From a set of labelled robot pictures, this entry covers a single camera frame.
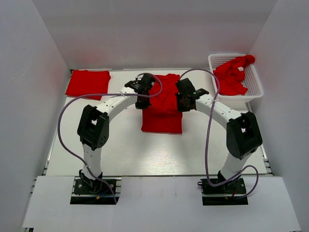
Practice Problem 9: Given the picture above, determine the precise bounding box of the red t shirt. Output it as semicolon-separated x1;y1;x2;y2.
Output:
65;70;111;97
213;55;255;96
141;73;183;134

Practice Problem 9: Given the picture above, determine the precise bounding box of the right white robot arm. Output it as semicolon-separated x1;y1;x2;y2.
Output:
176;78;263;193

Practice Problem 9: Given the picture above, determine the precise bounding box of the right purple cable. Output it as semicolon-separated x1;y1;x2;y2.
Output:
180;69;259;200

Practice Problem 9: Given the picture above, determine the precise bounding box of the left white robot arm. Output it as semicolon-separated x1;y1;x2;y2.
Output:
77;73;159;193

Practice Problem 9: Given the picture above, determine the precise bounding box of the white plastic basket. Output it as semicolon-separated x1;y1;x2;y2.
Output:
208;53;263;103

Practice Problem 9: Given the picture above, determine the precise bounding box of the crumpled red t shirt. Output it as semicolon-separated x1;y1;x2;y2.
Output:
213;55;255;96

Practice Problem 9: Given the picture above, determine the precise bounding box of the folded red t shirt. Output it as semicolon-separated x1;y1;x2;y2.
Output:
65;70;111;97

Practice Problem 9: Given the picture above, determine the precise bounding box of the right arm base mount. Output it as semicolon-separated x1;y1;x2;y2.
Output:
197;178;248;206

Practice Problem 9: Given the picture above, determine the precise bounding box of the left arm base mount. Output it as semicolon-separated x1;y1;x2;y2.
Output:
70;177;122;205

